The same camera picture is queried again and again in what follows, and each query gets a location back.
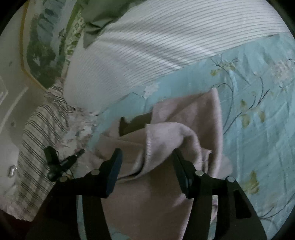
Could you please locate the checked plaid blanket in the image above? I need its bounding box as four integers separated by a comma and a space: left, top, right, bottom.
13, 80, 72, 221

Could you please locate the green cushion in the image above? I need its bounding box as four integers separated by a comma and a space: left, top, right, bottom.
79, 0, 143, 49

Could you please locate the light blue floral bedsheet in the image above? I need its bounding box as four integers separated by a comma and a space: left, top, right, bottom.
88, 33, 294, 239

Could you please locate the floral white quilt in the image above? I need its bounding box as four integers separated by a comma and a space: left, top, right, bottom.
55, 109, 98, 177

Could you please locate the white striped pillow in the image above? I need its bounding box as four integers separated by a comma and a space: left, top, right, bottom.
63, 1, 289, 111

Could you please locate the pink fleece garment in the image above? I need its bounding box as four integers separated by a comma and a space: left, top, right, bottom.
78, 88, 232, 239

